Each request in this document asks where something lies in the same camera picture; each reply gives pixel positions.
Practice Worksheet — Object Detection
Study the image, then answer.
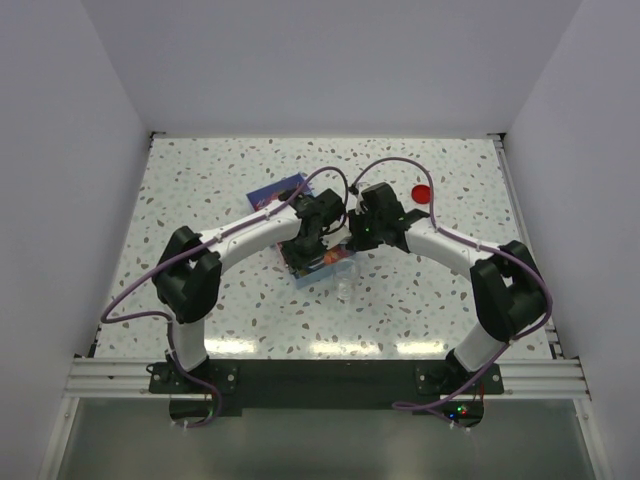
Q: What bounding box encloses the four-compartment candy tray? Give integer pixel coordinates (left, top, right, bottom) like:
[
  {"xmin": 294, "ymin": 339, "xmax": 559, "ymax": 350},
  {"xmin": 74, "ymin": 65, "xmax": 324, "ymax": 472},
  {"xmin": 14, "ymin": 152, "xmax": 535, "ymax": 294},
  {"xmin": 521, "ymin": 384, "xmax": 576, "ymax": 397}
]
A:
[{"xmin": 247, "ymin": 172, "xmax": 359, "ymax": 291}]

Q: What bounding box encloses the clear plastic jar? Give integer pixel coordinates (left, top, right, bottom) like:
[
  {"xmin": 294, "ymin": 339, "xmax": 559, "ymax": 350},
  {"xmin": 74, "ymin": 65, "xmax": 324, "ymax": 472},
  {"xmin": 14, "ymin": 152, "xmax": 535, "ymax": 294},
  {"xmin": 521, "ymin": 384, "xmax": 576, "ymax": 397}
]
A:
[{"xmin": 333, "ymin": 259, "xmax": 360, "ymax": 302}]

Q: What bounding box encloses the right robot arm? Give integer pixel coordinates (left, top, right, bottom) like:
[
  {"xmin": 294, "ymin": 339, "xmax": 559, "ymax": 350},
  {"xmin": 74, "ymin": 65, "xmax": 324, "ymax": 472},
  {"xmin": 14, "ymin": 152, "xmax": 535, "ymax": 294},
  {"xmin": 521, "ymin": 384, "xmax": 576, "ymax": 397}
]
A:
[{"xmin": 348, "ymin": 183, "xmax": 549, "ymax": 393}]

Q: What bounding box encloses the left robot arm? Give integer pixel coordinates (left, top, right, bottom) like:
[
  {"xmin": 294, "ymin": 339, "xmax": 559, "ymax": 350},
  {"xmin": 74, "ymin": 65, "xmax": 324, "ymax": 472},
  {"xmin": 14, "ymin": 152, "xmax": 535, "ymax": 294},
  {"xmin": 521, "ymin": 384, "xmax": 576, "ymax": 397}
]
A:
[{"xmin": 152, "ymin": 189, "xmax": 345, "ymax": 392}]

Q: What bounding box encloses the star candies pile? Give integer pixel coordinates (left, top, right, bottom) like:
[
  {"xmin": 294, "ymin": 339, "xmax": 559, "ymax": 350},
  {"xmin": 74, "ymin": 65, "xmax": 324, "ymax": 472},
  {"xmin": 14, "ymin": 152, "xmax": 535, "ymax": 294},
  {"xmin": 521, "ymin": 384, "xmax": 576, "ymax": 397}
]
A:
[{"xmin": 322, "ymin": 245, "xmax": 352, "ymax": 267}]

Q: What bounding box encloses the red jar lid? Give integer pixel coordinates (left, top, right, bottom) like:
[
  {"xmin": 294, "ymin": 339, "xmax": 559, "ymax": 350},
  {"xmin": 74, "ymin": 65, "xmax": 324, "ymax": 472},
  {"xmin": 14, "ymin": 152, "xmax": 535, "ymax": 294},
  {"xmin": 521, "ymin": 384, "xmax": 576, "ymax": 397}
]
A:
[{"xmin": 411, "ymin": 184, "xmax": 432, "ymax": 205}]

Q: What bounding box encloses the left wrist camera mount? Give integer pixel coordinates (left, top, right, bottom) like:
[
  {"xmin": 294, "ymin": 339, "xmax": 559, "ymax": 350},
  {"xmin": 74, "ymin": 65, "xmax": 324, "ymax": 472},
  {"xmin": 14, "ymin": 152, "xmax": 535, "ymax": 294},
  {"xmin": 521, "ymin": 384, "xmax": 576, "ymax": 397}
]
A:
[{"xmin": 321, "ymin": 225, "xmax": 350, "ymax": 249}]

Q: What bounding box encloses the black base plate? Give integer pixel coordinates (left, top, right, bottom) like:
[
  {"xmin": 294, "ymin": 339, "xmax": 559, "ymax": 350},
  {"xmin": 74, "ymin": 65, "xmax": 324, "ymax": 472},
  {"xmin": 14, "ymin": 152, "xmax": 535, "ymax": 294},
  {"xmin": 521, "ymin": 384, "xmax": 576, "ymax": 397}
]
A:
[{"xmin": 148, "ymin": 357, "xmax": 504, "ymax": 419}]

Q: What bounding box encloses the aluminium frame rail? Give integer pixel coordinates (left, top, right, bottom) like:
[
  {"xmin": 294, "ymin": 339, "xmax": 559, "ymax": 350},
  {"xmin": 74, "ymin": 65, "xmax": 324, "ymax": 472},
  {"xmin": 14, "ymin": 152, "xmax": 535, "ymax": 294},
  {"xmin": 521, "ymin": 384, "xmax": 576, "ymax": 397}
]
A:
[{"xmin": 62, "ymin": 132, "xmax": 591, "ymax": 401}]

